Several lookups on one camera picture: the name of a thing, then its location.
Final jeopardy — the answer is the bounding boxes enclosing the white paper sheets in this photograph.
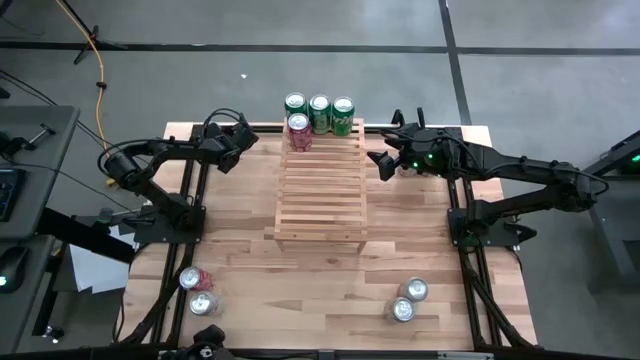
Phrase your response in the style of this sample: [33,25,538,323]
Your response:
[67,224,139,295]

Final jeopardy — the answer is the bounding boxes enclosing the grey metal cart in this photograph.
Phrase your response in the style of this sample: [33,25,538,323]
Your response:
[549,128,640,291]

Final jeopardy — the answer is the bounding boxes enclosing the silver edge bracket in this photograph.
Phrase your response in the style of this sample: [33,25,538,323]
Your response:
[437,351,494,360]

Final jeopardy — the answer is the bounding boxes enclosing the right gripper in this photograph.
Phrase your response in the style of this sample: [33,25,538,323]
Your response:
[367,107,451,182]

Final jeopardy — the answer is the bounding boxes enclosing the green Sprite can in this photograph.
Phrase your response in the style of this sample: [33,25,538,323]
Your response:
[330,95,356,138]
[283,91,309,120]
[307,93,333,136]

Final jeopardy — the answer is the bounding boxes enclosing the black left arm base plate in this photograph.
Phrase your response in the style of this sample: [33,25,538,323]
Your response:
[133,203,207,245]

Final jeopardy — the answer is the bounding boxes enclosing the black keyboard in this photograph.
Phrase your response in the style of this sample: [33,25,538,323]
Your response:
[0,168,26,224]

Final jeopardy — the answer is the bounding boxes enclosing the black and silver tool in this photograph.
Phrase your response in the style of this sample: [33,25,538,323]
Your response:
[0,123,57,157]

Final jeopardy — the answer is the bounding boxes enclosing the black floor cable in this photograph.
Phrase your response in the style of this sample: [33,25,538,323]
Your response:
[0,68,157,171]

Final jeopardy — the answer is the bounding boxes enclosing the yellow extension cable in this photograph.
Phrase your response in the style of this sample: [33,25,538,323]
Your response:
[54,0,109,151]

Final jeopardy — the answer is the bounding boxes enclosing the black tripod stand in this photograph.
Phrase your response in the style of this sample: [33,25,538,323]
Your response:
[58,0,129,65]

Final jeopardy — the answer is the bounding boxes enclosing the black computer mouse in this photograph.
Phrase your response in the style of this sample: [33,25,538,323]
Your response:
[0,245,30,294]

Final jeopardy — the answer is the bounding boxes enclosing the black diagonal beam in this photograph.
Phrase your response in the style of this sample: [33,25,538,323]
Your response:
[37,207,137,265]

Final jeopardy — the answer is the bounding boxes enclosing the wooden slatted shelf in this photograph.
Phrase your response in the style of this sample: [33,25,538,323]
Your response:
[263,115,370,253]

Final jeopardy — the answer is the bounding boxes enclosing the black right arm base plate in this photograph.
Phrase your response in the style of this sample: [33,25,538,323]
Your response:
[447,207,539,249]

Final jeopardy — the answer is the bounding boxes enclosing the red Coca-Cola can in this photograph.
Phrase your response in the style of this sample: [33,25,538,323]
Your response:
[178,266,215,293]
[286,112,314,154]

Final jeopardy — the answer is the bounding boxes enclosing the grey desk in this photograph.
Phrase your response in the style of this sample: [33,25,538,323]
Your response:
[0,104,81,241]
[0,234,57,354]

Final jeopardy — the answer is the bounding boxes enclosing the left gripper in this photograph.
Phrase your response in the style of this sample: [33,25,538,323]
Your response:
[202,122,260,175]

